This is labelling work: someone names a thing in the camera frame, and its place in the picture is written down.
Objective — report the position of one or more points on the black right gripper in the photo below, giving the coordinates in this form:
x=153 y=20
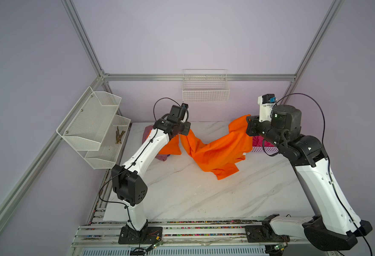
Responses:
x=253 y=123

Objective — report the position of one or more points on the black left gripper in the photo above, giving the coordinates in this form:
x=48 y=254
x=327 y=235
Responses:
x=187 y=128

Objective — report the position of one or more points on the orange t-shirt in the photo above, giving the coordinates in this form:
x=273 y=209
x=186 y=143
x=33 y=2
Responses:
x=220 y=156
x=172 y=147

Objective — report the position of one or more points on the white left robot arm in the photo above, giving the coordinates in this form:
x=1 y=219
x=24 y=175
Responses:
x=127 y=179

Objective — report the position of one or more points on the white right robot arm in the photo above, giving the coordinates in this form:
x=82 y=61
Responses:
x=335 y=225

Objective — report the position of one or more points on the pink t-shirt in basket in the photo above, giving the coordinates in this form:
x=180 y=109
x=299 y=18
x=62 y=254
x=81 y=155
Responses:
x=258 y=141

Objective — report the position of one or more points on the folded orange t-shirt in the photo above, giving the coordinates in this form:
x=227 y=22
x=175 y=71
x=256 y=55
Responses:
x=172 y=147

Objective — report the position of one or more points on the lilac perforated plastic basket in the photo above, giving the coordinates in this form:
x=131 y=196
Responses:
x=260 y=149

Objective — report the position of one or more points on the folded mauve t-shirt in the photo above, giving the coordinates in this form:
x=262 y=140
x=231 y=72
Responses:
x=146 y=133

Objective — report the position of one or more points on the wooden clothespins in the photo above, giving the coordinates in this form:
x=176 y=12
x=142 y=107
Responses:
x=119 y=135

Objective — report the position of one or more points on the white mesh lower shelf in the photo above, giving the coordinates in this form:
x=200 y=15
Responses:
x=107 y=156

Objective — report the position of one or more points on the white mesh shelf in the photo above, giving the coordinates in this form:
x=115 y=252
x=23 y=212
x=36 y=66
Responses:
x=107 y=156
x=86 y=126

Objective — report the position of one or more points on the white mesh upper shelf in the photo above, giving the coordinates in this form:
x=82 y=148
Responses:
x=86 y=126

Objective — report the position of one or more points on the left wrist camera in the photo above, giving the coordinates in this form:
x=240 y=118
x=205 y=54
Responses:
x=178 y=113

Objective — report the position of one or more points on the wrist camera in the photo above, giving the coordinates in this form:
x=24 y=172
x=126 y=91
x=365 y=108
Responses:
x=178 y=113
x=266 y=103

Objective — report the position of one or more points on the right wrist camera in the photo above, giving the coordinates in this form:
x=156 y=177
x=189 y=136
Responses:
x=266 y=103

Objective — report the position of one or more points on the white wire wall basket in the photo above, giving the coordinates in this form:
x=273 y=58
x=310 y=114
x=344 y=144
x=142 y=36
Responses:
x=205 y=85

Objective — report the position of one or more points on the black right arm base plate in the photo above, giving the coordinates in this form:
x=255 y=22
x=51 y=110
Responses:
x=262 y=234

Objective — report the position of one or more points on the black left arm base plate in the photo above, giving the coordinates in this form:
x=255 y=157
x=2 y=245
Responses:
x=148 y=235

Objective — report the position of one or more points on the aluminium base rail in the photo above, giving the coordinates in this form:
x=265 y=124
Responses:
x=184 y=238

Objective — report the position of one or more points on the aluminium frame profile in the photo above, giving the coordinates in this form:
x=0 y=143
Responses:
x=18 y=193

